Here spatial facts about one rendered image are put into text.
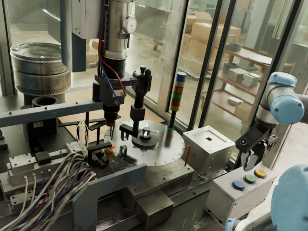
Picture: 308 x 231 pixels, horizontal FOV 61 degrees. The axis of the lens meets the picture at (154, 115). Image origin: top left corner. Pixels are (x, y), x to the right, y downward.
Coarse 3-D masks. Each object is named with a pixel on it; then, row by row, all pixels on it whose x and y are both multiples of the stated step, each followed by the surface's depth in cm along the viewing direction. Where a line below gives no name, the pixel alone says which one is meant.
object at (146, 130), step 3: (147, 126) 106; (138, 129) 104; (141, 129) 104; (144, 129) 103; (147, 129) 103; (144, 132) 103; (147, 132) 103; (156, 132) 104; (144, 135) 100; (147, 135) 104
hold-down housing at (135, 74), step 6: (144, 66) 86; (138, 72) 86; (144, 72) 87; (138, 78) 84; (144, 78) 85; (150, 78) 86; (138, 84) 85; (150, 84) 87; (138, 90) 86; (138, 96) 89; (138, 102) 90; (132, 108) 92; (138, 108) 91; (144, 108) 92; (132, 114) 92; (138, 114) 92; (144, 114) 93; (132, 120) 93; (138, 120) 93
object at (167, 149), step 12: (144, 120) 121; (108, 132) 107; (120, 132) 109; (168, 132) 114; (120, 144) 101; (132, 144) 102; (168, 144) 106; (180, 144) 107; (120, 156) 95; (132, 156) 96; (144, 156) 97; (156, 156) 98; (168, 156) 99; (180, 156) 100
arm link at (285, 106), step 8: (280, 88) 74; (288, 88) 73; (272, 96) 73; (280, 96) 69; (288, 96) 68; (296, 96) 69; (304, 96) 69; (272, 104) 71; (280, 104) 67; (288, 104) 66; (296, 104) 66; (304, 104) 68; (272, 112) 70; (280, 112) 68; (288, 112) 67; (296, 112) 67; (304, 112) 68; (280, 120) 69; (288, 120) 68; (296, 120) 68; (304, 120) 69
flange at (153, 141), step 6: (150, 132) 110; (132, 138) 104; (138, 138) 105; (144, 138) 104; (150, 138) 105; (156, 138) 107; (138, 144) 102; (144, 144) 102; (150, 144) 102; (156, 144) 104
